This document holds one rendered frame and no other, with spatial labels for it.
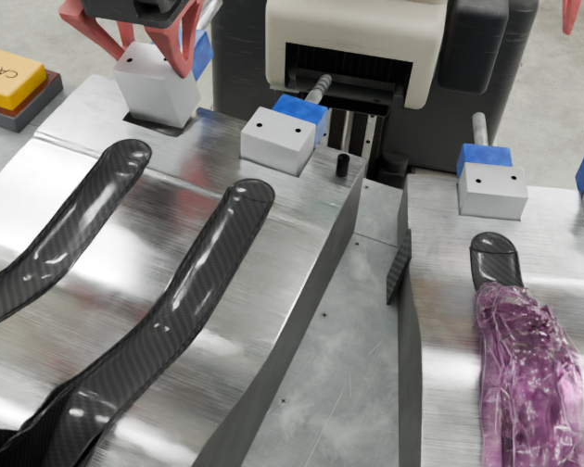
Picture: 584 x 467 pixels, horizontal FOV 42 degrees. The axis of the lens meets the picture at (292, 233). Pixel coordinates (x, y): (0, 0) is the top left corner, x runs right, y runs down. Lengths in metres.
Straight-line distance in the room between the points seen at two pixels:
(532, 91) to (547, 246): 1.66
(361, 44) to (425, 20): 0.08
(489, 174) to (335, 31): 0.39
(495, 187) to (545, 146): 1.48
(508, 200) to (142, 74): 0.31
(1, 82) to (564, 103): 1.75
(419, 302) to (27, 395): 0.27
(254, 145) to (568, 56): 1.94
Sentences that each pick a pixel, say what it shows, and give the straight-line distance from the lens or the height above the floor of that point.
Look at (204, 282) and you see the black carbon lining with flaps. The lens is 0.56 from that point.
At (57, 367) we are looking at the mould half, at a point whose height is 0.92.
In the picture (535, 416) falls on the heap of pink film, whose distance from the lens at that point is 0.49.
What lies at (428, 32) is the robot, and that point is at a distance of 0.97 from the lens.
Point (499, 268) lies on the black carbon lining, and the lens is 0.64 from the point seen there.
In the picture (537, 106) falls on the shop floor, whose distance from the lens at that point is 2.26.
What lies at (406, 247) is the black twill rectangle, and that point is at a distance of 0.61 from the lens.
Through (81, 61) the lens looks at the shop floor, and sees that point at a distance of 2.27.
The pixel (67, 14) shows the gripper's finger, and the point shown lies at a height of 0.99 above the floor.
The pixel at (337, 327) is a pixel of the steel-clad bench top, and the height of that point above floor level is 0.80.
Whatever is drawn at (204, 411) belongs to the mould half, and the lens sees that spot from 0.46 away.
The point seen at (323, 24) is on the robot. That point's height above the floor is 0.78.
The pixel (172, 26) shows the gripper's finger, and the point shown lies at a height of 1.00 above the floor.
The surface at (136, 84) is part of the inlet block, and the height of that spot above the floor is 0.93.
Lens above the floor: 1.32
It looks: 48 degrees down
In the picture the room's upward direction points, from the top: 5 degrees clockwise
